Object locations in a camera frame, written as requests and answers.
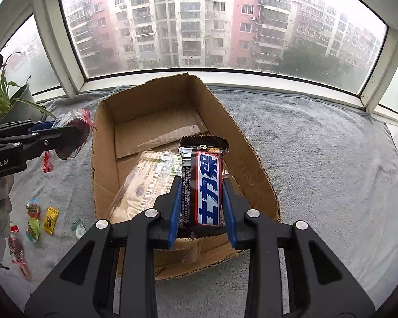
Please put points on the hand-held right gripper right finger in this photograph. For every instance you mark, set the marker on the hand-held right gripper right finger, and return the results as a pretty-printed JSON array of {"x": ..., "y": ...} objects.
[{"x": 228, "y": 215}]

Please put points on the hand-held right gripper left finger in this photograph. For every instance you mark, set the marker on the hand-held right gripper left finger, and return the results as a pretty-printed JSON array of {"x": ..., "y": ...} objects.
[{"x": 175, "y": 212}]

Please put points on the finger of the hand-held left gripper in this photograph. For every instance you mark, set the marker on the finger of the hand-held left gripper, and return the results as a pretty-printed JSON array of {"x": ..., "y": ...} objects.
[
  {"x": 53, "y": 140},
  {"x": 43, "y": 126}
]

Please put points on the pink small snack packet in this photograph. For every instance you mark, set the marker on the pink small snack packet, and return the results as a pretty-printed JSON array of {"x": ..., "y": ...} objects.
[{"x": 81, "y": 122}]

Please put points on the brown chocolate bar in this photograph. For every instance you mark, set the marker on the brown chocolate bar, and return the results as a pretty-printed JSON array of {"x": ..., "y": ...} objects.
[{"x": 207, "y": 185}]

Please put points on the brown egg snack packet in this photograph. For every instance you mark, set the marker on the brown egg snack packet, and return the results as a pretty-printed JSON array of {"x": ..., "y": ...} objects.
[{"x": 33, "y": 207}]

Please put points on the yellow candy packet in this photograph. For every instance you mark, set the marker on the yellow candy packet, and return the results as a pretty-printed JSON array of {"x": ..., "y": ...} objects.
[{"x": 50, "y": 220}]

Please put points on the cardboard box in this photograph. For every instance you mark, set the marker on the cardboard box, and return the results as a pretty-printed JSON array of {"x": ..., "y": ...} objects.
[{"x": 146, "y": 106}]

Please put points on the small red candy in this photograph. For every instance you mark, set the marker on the small red candy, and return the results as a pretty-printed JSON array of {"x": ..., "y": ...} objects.
[{"x": 47, "y": 162}]

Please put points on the grey-green plant pot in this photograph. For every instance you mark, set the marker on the grey-green plant pot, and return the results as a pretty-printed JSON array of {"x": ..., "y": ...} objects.
[{"x": 25, "y": 102}]

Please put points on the clear cracker packet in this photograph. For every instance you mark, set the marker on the clear cracker packet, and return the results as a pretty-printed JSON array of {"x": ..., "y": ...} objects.
[{"x": 146, "y": 179}]

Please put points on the green spider plant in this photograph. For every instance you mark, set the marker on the green spider plant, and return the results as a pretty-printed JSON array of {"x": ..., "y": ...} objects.
[{"x": 6, "y": 96}]

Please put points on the green egg packet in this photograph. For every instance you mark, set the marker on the green egg packet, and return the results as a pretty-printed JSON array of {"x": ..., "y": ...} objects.
[{"x": 33, "y": 230}]

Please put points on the red wrapped candies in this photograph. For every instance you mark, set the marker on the red wrapped candies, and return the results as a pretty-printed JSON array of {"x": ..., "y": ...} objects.
[{"x": 17, "y": 250}]

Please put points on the small green white candy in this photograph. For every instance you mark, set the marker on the small green white candy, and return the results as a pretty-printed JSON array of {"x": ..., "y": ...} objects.
[{"x": 78, "y": 228}]

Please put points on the grey towel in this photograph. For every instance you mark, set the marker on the grey towel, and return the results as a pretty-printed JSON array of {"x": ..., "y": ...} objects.
[{"x": 318, "y": 155}]

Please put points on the apartment buildings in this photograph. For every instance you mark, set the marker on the apartment buildings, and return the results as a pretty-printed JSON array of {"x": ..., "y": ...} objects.
[{"x": 202, "y": 23}]

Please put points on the white window frame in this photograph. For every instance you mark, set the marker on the white window frame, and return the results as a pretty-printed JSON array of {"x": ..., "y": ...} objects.
[{"x": 49, "y": 39}]

